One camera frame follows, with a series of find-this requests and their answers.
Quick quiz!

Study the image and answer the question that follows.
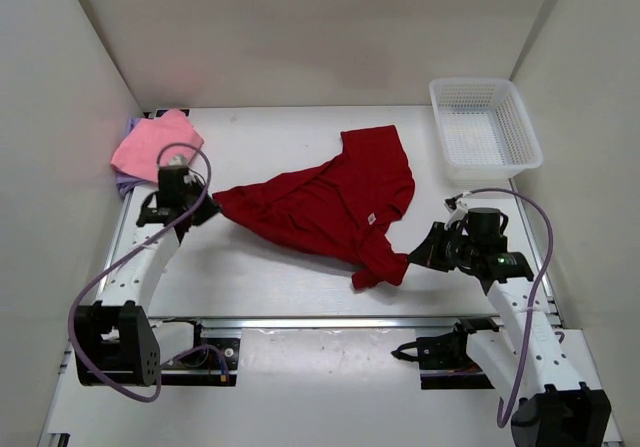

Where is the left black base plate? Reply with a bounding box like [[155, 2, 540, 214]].
[[161, 335, 241, 387]]

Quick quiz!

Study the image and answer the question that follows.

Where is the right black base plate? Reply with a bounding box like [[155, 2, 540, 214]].
[[416, 332, 493, 390]]

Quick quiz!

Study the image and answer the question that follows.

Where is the purple t shirt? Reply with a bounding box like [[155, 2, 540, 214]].
[[115, 118, 146, 198]]

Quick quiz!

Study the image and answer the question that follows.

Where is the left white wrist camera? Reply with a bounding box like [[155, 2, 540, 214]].
[[167, 154, 189, 168]]

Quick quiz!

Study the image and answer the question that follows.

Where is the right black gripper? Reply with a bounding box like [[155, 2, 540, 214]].
[[406, 222, 479, 273]]

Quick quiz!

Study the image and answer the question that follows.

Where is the pink t shirt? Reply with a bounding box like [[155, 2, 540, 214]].
[[111, 112, 204, 183]]

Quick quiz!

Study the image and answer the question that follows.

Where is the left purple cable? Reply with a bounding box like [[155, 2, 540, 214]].
[[67, 144, 234, 403]]

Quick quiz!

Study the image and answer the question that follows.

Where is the aluminium rail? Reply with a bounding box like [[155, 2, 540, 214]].
[[149, 314, 481, 330]]

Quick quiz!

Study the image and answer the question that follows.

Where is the red t shirt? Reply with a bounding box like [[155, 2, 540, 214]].
[[213, 125, 415, 291]]

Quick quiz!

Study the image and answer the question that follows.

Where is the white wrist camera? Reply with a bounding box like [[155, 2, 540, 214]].
[[167, 154, 189, 168], [445, 192, 469, 230]]

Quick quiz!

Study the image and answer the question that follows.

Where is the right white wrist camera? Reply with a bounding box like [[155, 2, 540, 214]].
[[445, 192, 469, 230]]

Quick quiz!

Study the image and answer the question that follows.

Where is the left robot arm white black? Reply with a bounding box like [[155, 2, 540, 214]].
[[69, 165, 221, 401]]

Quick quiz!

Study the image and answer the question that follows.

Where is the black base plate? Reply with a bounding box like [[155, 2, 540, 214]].
[[416, 332, 493, 390], [161, 335, 241, 387]]

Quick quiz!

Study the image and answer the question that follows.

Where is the white plastic basket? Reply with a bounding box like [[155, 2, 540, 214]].
[[429, 77, 543, 185]]

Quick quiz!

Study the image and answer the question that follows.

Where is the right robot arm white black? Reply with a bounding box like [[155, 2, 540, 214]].
[[391, 207, 611, 446]]

